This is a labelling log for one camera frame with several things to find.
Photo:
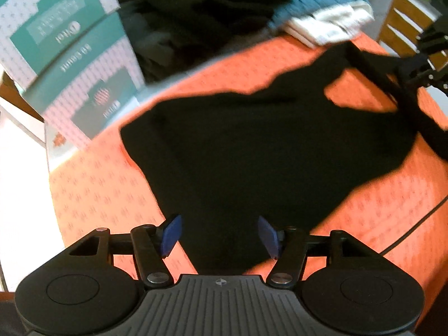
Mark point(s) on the blue knit folded garment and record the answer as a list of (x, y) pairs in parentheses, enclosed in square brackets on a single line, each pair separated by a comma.
[(315, 1)]

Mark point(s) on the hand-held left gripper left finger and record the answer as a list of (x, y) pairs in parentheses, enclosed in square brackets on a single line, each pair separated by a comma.
[(172, 232)]

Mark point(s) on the white folded garment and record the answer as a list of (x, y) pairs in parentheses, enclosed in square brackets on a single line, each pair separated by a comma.
[(325, 24)]

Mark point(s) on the orange patterned tablecloth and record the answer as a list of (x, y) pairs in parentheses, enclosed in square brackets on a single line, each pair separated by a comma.
[(105, 189)]

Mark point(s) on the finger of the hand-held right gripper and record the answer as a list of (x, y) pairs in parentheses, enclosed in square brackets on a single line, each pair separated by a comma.
[(425, 71)]

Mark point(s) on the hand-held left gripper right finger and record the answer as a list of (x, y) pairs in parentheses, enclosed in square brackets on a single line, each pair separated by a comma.
[(268, 235)]

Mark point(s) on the black garment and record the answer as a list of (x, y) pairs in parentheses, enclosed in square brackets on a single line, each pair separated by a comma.
[(262, 147)]

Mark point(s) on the teal white box red print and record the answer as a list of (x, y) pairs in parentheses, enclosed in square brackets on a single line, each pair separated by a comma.
[(91, 77)]

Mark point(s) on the white box orange leaf print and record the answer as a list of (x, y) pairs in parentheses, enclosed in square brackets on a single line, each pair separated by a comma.
[(59, 147)]

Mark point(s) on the pile of dark clothes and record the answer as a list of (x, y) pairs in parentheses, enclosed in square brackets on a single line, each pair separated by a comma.
[(210, 14)]

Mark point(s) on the teal white cardboard box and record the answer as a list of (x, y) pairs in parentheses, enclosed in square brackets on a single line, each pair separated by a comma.
[(52, 14)]

